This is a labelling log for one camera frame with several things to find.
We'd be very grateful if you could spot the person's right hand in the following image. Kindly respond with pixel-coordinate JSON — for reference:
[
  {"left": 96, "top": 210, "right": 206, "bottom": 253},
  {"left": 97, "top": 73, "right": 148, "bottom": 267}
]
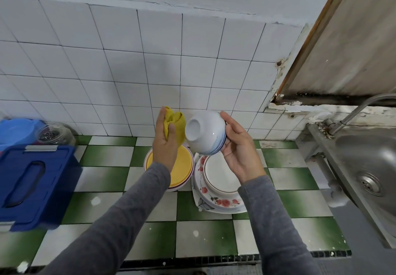
[{"left": 219, "top": 111, "right": 267, "bottom": 185}]

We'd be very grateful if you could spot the person's left hand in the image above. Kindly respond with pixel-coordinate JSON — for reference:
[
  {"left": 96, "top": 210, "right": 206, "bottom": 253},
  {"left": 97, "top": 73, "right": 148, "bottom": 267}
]
[{"left": 152, "top": 106, "right": 182, "bottom": 172}]

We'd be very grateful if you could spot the stack of small white bowls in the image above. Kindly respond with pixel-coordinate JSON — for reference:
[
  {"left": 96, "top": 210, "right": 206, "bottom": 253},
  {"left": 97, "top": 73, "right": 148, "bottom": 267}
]
[{"left": 185, "top": 110, "right": 227, "bottom": 156}]

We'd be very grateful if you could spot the person's right forearm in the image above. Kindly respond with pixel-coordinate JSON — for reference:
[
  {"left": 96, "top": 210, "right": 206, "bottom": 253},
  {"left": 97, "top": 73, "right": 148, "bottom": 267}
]
[{"left": 238, "top": 174, "right": 323, "bottom": 275}]

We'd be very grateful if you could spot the glass jar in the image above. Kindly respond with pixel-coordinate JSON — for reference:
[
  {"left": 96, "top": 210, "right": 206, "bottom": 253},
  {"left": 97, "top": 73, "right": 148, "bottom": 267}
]
[{"left": 35, "top": 123, "right": 76, "bottom": 147}]

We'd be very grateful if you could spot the stainless steel sink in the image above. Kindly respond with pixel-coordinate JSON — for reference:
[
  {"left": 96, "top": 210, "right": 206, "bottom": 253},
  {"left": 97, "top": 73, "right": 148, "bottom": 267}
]
[{"left": 302, "top": 123, "right": 396, "bottom": 249}]

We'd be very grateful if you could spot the metal faucet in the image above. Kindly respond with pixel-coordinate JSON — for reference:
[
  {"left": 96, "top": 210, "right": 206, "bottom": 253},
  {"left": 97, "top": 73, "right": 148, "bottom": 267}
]
[{"left": 327, "top": 94, "right": 396, "bottom": 137}]

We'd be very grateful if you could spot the blue plastic box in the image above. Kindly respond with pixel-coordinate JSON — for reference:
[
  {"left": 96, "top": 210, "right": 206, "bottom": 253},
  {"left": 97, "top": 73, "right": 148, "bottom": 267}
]
[{"left": 0, "top": 145, "right": 84, "bottom": 232}]

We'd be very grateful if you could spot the blue plastic bowl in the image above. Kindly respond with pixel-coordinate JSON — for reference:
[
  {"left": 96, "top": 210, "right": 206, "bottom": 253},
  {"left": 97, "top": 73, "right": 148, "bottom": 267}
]
[{"left": 0, "top": 118, "right": 46, "bottom": 152}]

